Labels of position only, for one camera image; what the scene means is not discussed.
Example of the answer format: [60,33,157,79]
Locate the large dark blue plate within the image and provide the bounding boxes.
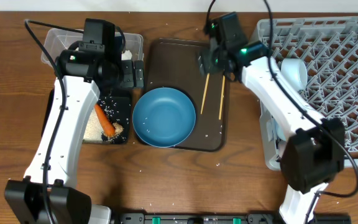
[132,87,196,147]

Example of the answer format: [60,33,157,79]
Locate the brown food scrap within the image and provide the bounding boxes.
[112,123,124,136]

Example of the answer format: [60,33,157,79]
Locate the orange carrot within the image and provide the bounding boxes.
[94,104,116,138]

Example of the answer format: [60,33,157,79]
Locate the pile of white rice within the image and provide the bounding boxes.
[83,110,107,144]

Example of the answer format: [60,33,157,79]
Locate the small light blue bowl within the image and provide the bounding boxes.
[281,58,308,91]

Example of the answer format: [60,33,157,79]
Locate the light blue plastic cup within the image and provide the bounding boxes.
[274,121,287,141]

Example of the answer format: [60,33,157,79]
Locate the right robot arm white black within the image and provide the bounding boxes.
[198,12,346,223]

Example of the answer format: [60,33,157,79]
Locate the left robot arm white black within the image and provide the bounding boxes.
[4,18,144,223]

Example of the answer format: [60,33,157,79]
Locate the black waste tray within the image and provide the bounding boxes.
[42,88,133,145]

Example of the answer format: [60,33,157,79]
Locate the grey dishwasher rack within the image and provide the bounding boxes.
[250,16,358,165]

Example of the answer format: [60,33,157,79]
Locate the crumpled white paper napkin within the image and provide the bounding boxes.
[121,50,132,60]

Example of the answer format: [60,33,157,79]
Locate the brown serving tray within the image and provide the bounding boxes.
[144,39,230,152]

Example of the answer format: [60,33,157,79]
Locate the clear plastic container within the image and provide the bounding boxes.
[44,28,144,61]

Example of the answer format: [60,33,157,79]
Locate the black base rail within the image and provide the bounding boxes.
[113,212,352,224]

